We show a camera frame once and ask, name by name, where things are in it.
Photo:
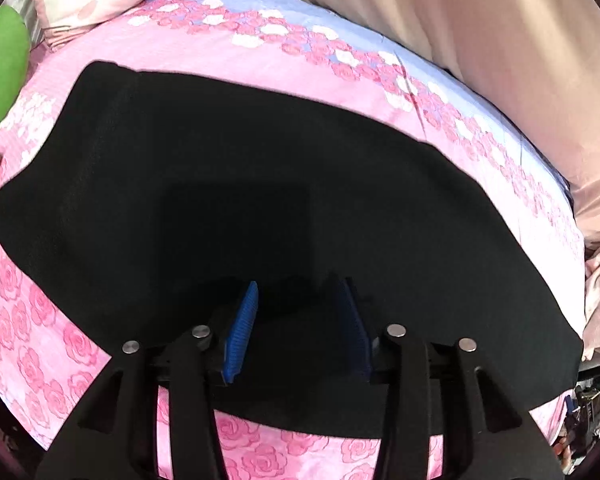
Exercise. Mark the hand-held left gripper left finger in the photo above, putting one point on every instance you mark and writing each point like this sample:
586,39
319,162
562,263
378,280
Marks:
241,325

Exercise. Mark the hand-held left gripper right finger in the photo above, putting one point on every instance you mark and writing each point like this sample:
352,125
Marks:
354,325

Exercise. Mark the black pants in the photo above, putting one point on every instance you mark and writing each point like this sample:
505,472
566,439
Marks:
260,200

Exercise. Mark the pink floral bed sheet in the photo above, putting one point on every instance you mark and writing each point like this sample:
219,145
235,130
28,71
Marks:
330,75

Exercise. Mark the beige curtain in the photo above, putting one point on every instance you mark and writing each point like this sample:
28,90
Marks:
480,35

